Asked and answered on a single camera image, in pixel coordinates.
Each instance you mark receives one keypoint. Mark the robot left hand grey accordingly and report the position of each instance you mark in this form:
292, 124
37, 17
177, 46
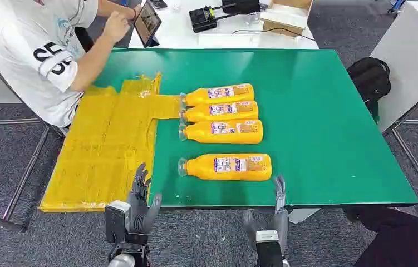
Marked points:
138, 217

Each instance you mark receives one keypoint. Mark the robot right hand grey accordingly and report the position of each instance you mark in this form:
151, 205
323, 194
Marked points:
280, 221

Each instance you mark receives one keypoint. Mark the person's left hand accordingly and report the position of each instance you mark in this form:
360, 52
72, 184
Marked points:
136, 11

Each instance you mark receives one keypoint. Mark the person's right hand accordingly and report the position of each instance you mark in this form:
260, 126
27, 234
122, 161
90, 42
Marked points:
116, 26

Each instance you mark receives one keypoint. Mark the orange drink bottle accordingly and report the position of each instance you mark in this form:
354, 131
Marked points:
203, 170
201, 96
201, 115
201, 134

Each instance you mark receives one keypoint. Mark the black tablet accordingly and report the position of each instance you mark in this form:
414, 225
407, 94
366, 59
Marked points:
148, 22

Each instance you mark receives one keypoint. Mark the white table leg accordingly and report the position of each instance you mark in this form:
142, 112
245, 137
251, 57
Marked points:
302, 215

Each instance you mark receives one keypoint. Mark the black phone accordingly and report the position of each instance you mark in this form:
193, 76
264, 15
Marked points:
158, 3

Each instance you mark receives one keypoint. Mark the white table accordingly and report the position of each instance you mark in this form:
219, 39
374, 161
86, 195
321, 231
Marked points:
179, 33

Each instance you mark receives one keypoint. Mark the black router with antennas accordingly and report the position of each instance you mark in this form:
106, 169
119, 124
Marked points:
201, 19

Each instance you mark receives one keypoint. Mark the yellow sheet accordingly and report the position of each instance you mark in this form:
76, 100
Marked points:
105, 147

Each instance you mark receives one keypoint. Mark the person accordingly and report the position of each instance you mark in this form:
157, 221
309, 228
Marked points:
28, 37
400, 239

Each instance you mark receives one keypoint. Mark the black bag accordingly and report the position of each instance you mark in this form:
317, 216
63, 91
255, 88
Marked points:
240, 5

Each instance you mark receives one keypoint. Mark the green table mat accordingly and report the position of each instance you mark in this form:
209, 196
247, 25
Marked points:
304, 110

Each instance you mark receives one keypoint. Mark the cardboard box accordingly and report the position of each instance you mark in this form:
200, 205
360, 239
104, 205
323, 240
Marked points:
286, 16

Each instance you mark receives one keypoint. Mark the black backpack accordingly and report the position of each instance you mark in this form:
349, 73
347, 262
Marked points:
369, 79

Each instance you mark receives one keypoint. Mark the blue item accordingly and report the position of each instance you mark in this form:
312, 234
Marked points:
396, 5

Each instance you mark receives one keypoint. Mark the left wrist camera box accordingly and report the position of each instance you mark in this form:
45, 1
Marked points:
116, 221

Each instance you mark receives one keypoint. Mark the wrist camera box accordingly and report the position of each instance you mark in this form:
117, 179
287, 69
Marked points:
267, 247
116, 221

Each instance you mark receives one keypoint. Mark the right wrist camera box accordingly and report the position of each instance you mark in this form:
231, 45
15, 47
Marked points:
267, 247

